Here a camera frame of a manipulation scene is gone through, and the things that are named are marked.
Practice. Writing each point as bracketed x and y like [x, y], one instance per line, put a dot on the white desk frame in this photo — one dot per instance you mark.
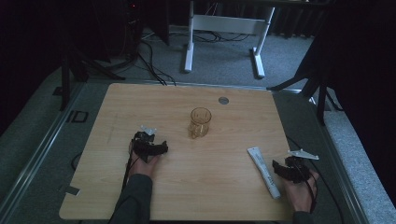
[225, 24]

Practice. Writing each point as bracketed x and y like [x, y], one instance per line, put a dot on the grey tape piece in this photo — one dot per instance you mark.
[72, 190]

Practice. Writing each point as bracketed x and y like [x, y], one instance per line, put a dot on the white toothpaste tube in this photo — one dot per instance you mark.
[264, 171]

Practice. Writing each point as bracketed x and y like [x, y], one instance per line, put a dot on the person's left hand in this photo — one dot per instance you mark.
[144, 166]

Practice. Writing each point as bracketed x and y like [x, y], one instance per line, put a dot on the grey round table grommet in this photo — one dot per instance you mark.
[223, 100]

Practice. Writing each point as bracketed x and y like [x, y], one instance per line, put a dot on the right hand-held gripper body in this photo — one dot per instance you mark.
[297, 169]

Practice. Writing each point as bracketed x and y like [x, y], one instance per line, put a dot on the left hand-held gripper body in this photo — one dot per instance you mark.
[144, 146]

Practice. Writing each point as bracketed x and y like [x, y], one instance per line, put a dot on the black stand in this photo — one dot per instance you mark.
[74, 67]
[314, 84]

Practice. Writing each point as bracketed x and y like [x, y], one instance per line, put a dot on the person's right hand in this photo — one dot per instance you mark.
[300, 194]

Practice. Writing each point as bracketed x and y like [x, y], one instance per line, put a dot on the metal floor rail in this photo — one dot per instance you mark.
[37, 149]

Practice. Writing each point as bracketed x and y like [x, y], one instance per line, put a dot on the black computer tower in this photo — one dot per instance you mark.
[134, 28]

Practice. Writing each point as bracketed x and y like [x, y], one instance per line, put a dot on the clear glass mug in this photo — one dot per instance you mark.
[199, 124]

